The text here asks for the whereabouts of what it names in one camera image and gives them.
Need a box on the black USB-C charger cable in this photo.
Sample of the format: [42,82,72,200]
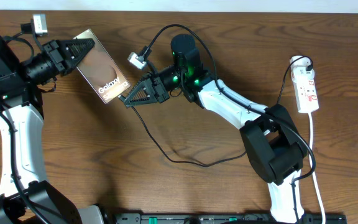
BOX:
[118,57,314,168]

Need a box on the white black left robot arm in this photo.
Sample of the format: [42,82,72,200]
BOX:
[0,36,104,223]

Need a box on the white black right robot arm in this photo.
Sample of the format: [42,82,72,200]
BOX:
[120,34,310,223]

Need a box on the white power strip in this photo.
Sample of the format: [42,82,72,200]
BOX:
[290,55,319,114]

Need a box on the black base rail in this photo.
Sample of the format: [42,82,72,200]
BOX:
[91,203,347,224]

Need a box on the white power strip cord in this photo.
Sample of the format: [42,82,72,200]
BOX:
[308,112,326,224]

